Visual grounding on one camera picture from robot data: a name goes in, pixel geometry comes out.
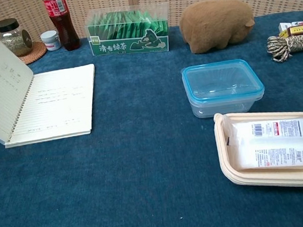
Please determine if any white spiral notebook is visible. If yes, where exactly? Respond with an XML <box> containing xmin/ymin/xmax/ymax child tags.
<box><xmin>0</xmin><ymin>5</ymin><xmax>102</xmax><ymax>149</ymax></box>

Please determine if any white plastic wrapped packet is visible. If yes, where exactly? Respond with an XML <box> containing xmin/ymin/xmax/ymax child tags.
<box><xmin>221</xmin><ymin>107</ymin><xmax>303</xmax><ymax>184</ymax></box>

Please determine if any small white box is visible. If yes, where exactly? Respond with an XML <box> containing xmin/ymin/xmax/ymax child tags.
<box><xmin>278</xmin><ymin>22</ymin><xmax>292</xmax><ymax>32</ymax></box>

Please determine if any glass jar with black lid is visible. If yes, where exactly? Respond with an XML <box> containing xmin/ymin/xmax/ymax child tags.
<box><xmin>0</xmin><ymin>16</ymin><xmax>34</xmax><ymax>59</ymax></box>

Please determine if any black and white twine bundle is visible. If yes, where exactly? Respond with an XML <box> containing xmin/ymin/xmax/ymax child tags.
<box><xmin>265</xmin><ymin>32</ymin><xmax>303</xmax><ymax>64</ymax></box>

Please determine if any brown plush animal toy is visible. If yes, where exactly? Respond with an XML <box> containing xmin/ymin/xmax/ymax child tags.
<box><xmin>177</xmin><ymin>0</ymin><xmax>258</xmax><ymax>55</ymax></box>

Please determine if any cola bottle with red label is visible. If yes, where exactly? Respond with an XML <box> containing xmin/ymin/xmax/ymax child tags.
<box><xmin>42</xmin><ymin>0</ymin><xmax>82</xmax><ymax>54</ymax></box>

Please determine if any woven rattan coaster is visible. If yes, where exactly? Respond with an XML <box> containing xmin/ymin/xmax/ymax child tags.
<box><xmin>17</xmin><ymin>40</ymin><xmax>49</xmax><ymax>66</ymax></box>

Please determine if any blue table cloth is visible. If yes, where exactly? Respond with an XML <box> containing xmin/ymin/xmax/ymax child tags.
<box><xmin>0</xmin><ymin>10</ymin><xmax>303</xmax><ymax>227</ymax></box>

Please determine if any beige lunch tray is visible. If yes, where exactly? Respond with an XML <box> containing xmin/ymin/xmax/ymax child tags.
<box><xmin>212</xmin><ymin>104</ymin><xmax>303</xmax><ymax>200</ymax></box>

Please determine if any clear container with blue lid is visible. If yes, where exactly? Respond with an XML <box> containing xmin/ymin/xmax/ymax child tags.
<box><xmin>180</xmin><ymin>56</ymin><xmax>268</xmax><ymax>121</ymax></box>

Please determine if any small white cream jar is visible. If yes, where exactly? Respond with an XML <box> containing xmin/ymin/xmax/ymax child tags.
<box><xmin>39</xmin><ymin>29</ymin><xmax>63</xmax><ymax>52</ymax></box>

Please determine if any clear green tea bag box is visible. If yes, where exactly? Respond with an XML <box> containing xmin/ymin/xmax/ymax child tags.
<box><xmin>84</xmin><ymin>1</ymin><xmax>174</xmax><ymax>60</ymax></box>

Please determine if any yellow and brown flat box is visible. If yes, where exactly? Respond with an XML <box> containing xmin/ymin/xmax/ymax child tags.
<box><xmin>278</xmin><ymin>23</ymin><xmax>303</xmax><ymax>38</ymax></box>

